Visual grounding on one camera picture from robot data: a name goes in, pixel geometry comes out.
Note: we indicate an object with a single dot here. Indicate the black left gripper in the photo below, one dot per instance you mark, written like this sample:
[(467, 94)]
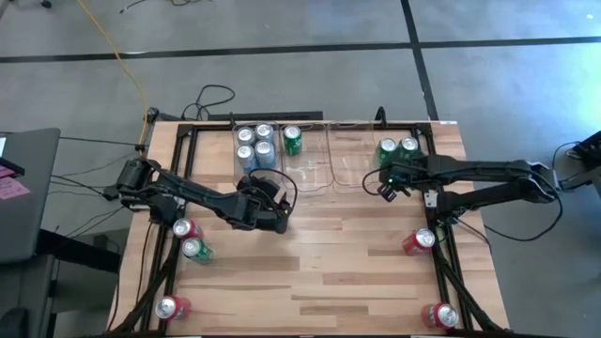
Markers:
[(260, 206)]

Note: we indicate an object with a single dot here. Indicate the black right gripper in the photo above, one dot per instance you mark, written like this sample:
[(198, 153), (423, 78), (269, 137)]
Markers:
[(404, 171)]

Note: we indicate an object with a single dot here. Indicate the green soda can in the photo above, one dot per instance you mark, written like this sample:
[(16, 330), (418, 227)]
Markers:
[(387, 146), (195, 249), (409, 144), (292, 138)]

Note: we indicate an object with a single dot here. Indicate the red soda can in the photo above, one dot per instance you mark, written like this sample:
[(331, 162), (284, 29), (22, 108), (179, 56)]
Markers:
[(446, 315), (168, 307), (185, 228), (422, 239)]

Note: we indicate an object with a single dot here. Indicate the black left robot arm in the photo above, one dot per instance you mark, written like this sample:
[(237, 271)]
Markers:
[(202, 199)]

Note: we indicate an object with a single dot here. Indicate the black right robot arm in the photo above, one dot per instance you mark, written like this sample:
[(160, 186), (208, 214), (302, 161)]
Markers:
[(493, 180)]

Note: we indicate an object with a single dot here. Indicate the clear plastic bin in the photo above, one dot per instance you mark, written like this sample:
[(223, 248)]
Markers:
[(352, 159), (258, 180), (305, 173)]

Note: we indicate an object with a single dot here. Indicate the black bar behind table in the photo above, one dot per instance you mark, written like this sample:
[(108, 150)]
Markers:
[(282, 115)]

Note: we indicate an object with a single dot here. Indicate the black box device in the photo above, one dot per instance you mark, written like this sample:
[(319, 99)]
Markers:
[(589, 150)]

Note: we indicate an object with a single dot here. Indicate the grey side table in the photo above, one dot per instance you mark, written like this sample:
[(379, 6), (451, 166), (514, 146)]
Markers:
[(28, 216)]

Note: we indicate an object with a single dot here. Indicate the pink sticky note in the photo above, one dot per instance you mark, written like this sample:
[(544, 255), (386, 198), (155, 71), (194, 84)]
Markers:
[(11, 189)]

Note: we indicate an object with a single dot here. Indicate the black flat device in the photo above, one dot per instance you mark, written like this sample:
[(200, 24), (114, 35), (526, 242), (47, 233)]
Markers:
[(10, 166)]

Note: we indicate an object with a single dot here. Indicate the black caster wheel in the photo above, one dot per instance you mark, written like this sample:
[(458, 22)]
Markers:
[(46, 4)]

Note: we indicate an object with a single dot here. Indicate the black metal table frame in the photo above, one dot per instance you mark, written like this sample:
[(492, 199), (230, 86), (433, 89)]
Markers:
[(177, 155)]

